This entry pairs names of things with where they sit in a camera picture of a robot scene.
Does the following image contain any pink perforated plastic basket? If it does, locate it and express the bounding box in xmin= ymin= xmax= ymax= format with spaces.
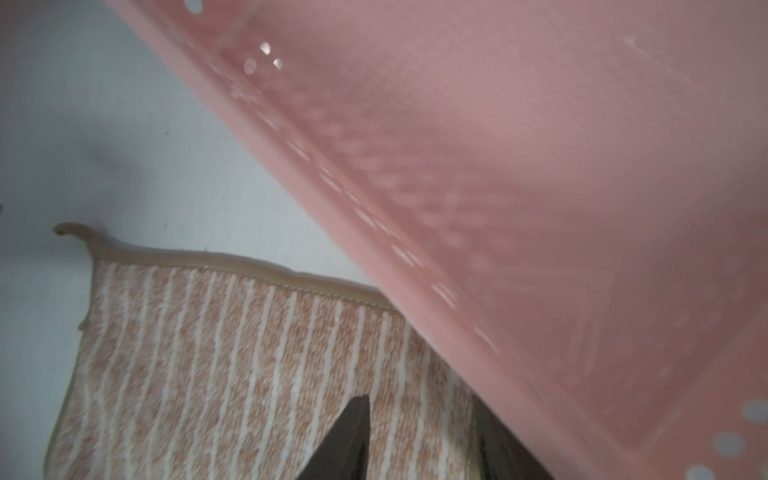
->
xmin=113 ymin=1 xmax=767 ymax=479

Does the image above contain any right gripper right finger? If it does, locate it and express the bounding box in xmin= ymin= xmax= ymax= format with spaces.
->
xmin=470 ymin=396 xmax=553 ymax=480

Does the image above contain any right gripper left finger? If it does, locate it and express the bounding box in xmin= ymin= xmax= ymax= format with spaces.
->
xmin=296 ymin=395 xmax=371 ymax=480

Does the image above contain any striped beige square dishcloth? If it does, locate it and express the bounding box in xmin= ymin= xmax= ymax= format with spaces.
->
xmin=43 ymin=223 xmax=477 ymax=479

